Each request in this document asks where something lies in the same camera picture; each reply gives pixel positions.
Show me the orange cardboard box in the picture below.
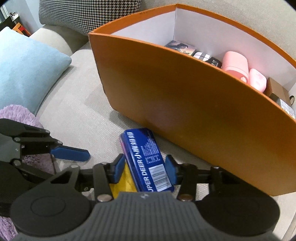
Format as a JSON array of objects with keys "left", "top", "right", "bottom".
[{"left": 89, "top": 4, "right": 295, "bottom": 196}]

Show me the yellow sponge cloth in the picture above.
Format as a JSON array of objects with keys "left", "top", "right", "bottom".
[{"left": 109, "top": 163, "right": 137, "bottom": 199}]

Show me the illustrated lady card box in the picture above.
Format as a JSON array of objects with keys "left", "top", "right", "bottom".
[{"left": 165, "top": 40, "right": 196, "bottom": 56}]

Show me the pink pump lotion bottle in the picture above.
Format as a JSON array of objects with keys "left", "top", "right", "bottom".
[{"left": 248, "top": 68, "right": 267, "bottom": 93}]

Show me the pink cylindrical cup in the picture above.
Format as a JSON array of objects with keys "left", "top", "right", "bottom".
[{"left": 222, "top": 51, "right": 249, "bottom": 83}]

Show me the blue Super Deer box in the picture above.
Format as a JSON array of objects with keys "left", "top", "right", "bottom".
[{"left": 120, "top": 128, "right": 175, "bottom": 192}]

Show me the brown cardboard box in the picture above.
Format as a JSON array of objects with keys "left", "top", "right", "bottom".
[{"left": 263, "top": 78, "right": 291, "bottom": 106}]

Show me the plaid check case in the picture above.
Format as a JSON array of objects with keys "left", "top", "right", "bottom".
[{"left": 193, "top": 52, "right": 222, "bottom": 68}]

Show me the small silver printed box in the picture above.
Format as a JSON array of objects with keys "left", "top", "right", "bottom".
[{"left": 277, "top": 98, "right": 295, "bottom": 118}]

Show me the houndstooth black white pillow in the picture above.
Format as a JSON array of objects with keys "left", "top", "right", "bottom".
[{"left": 39, "top": 0, "right": 142, "bottom": 35}]

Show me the light blue pillow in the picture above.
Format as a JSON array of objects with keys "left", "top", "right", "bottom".
[{"left": 1, "top": 27, "right": 72, "bottom": 114}]

